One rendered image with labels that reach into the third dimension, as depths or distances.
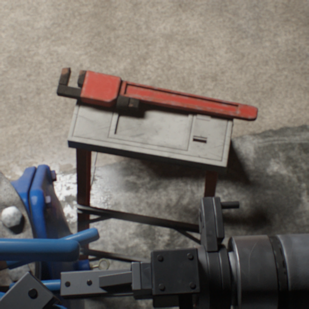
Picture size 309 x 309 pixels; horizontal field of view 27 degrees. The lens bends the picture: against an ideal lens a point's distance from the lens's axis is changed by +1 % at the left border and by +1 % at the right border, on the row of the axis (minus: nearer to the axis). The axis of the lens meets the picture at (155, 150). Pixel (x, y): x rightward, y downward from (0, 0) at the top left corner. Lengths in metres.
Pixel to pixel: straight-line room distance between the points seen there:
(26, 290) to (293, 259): 0.36
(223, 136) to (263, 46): 1.49
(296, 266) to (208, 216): 0.11
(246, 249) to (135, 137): 0.77
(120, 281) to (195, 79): 2.15
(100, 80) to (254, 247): 0.82
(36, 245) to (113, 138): 0.99
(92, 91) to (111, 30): 1.48
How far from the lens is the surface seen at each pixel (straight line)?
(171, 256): 0.69
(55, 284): 0.75
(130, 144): 1.44
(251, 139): 2.73
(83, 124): 1.46
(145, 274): 0.70
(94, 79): 1.47
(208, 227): 0.73
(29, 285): 0.45
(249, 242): 0.73
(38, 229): 1.47
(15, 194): 1.32
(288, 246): 0.73
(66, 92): 1.47
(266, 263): 0.72
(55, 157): 2.70
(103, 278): 0.73
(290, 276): 0.72
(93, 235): 0.75
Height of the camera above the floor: 2.53
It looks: 71 degrees down
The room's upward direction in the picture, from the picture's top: 1 degrees clockwise
